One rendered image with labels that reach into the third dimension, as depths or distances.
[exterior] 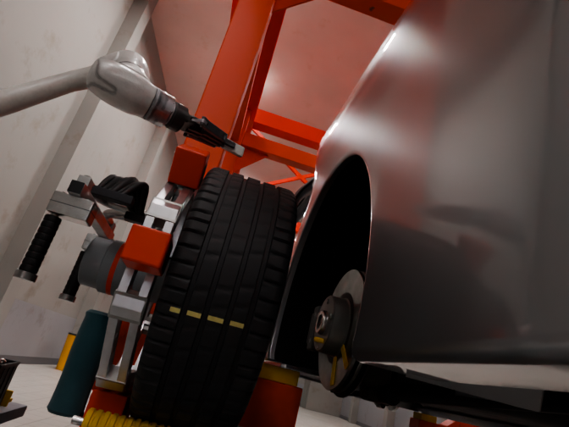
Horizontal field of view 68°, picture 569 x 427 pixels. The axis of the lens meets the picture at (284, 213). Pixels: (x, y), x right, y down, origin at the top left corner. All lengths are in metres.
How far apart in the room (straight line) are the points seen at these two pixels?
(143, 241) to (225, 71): 1.23
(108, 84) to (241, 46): 1.00
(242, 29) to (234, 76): 0.26
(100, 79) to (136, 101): 0.09
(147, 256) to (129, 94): 0.47
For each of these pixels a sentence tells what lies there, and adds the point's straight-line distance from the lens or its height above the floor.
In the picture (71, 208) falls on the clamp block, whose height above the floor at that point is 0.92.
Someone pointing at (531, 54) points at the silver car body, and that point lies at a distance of 0.56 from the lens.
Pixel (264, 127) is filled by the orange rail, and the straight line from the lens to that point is 4.80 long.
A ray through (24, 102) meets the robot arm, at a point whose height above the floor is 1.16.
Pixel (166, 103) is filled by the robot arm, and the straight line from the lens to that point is 1.16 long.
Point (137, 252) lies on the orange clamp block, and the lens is 0.82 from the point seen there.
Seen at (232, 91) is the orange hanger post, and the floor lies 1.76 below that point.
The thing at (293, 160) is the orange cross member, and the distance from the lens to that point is 4.00.
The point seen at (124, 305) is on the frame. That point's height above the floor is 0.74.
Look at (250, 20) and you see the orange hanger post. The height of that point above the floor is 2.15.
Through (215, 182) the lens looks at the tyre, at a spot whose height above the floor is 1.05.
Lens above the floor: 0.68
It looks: 22 degrees up
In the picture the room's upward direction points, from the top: 14 degrees clockwise
